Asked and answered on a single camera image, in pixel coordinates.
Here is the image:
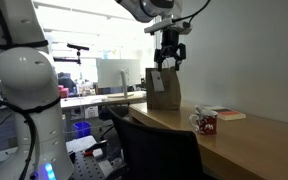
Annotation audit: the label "book with red cover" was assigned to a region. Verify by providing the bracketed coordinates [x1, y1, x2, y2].
[203, 105, 247, 122]

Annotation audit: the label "white paper tag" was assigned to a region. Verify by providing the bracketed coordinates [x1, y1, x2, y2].
[150, 69, 165, 93]

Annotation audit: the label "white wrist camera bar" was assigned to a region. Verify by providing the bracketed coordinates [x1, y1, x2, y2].
[143, 17, 193, 36]

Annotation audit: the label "black office chair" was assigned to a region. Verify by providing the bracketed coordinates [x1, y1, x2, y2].
[104, 105, 207, 180]

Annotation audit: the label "background office desk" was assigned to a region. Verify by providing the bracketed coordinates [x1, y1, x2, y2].
[60, 90, 148, 134]

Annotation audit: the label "pink box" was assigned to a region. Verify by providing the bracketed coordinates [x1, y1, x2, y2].
[57, 84, 71, 99]

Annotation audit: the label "red handled tool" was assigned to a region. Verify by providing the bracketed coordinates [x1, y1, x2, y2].
[82, 139, 109, 158]

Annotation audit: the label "maroon mug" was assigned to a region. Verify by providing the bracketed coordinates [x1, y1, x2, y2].
[188, 107, 219, 136]

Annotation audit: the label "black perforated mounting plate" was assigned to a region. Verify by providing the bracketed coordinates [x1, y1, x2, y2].
[70, 149, 111, 180]

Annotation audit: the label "brown paper bag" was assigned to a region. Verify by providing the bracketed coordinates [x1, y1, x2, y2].
[145, 65, 182, 111]

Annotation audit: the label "white sheet on plate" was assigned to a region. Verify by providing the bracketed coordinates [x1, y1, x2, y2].
[65, 134, 99, 155]

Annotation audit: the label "black camera on stand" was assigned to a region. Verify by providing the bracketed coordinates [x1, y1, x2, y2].
[53, 42, 91, 98]

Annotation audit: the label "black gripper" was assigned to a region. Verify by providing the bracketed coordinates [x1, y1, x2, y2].
[153, 28, 187, 72]

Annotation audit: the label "blue plastic bin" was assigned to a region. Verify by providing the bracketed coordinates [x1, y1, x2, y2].
[72, 120, 93, 139]

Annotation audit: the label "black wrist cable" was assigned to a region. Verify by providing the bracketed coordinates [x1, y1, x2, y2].
[172, 0, 212, 24]

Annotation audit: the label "computer monitor on stand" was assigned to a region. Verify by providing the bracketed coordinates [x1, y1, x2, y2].
[96, 58, 142, 100]

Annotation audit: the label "white box under desk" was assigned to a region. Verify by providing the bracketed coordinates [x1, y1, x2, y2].
[83, 105, 100, 120]

